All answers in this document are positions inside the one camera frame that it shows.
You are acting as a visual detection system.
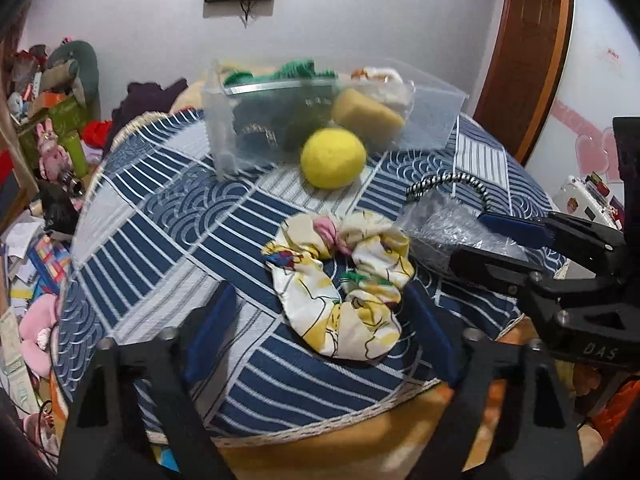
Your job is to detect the clear bag silver mesh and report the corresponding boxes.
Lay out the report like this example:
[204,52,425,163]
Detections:
[394,190,528,275]

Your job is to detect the black white braided cord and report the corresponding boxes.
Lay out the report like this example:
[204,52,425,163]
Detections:
[404,171,492,212]

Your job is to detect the floral fabric scrunchie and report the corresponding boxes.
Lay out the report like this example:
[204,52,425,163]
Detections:
[262,210,414,361]

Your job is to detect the yellow felt ball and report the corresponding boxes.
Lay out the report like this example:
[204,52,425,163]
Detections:
[300,128,367,190]

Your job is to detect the pink plush toy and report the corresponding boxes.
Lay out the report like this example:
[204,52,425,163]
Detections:
[18,294,58,378]

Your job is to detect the yellow sponge block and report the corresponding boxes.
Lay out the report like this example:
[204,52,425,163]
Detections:
[331,89,405,151]

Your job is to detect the brown wooden door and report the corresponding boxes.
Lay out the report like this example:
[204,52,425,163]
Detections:
[473,0,574,165]

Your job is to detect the blue white patterned tablecloth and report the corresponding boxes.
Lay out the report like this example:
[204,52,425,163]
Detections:
[51,108,569,449]

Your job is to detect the white orange patterned cloth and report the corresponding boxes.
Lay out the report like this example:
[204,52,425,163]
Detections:
[350,66,416,117]

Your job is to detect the green knitted cloth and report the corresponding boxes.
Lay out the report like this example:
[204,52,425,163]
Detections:
[222,60,337,159]

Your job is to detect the pink rabbit toy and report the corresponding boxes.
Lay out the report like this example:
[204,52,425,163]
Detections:
[36,118,73,182]

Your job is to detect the clear plastic storage bin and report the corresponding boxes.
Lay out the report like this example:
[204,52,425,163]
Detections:
[202,55,468,178]

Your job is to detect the green storage box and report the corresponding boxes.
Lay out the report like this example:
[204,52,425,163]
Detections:
[17,96,92,178]

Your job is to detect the dark purple garment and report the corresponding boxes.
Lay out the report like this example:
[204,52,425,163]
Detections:
[103,78,188,156]

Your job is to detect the grey green plush toy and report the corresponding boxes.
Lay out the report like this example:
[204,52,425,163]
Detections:
[40,40,99,107]

